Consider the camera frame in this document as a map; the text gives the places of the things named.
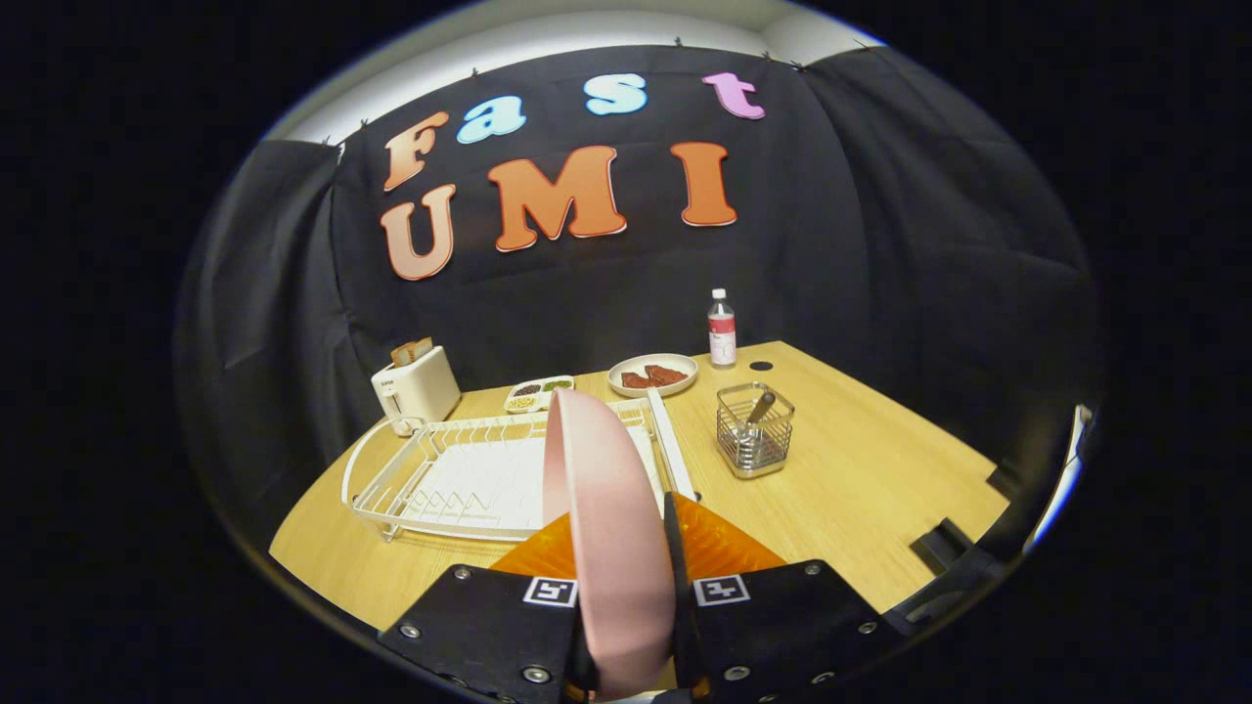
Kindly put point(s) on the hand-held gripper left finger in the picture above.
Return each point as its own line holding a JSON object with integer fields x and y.
{"x": 489, "y": 626}

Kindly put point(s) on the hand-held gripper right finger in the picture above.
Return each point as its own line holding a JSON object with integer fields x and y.
{"x": 682, "y": 626}

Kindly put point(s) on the pink plate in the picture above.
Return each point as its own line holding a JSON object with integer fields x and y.
{"x": 616, "y": 528}

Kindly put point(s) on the dark brown spoon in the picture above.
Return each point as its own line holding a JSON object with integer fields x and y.
{"x": 762, "y": 404}

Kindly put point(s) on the white compartment dish with beans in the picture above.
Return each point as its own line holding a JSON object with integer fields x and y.
{"x": 536, "y": 396}

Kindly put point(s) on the white round plate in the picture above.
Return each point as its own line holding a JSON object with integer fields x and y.
{"x": 687, "y": 369}

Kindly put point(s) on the white toaster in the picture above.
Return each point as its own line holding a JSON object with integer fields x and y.
{"x": 421, "y": 391}

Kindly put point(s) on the red meat slices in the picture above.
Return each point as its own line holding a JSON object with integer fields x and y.
{"x": 665, "y": 374}

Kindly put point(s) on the brown toast slice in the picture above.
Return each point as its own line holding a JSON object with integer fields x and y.
{"x": 402, "y": 354}
{"x": 423, "y": 347}

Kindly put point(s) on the clear bottle with red label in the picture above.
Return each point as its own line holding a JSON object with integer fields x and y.
{"x": 722, "y": 337}

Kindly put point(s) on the black backdrop cloth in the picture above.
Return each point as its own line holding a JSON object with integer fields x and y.
{"x": 606, "y": 293}

